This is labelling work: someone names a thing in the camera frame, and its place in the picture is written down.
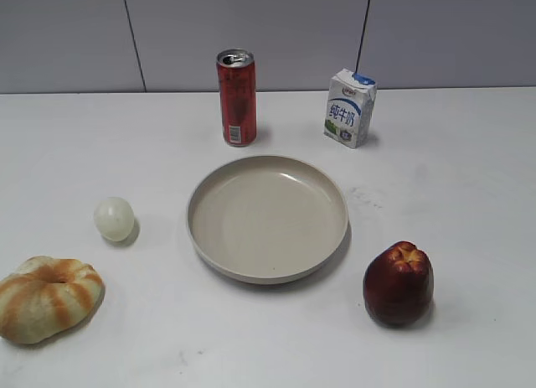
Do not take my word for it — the dark red apple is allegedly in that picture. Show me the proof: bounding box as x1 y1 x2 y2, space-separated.
363 241 434 328

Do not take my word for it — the white blue milk carton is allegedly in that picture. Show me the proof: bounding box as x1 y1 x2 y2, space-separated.
323 69 377 149

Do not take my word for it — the white peeled egg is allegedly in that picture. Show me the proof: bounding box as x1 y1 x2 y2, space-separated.
93 197 135 242

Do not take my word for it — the striped round bread bun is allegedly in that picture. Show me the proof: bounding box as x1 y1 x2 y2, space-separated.
1 256 105 345

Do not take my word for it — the beige round plate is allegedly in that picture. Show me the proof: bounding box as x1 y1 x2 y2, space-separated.
186 155 351 286

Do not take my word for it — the red soda can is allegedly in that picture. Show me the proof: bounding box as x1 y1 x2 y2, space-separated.
216 49 257 146

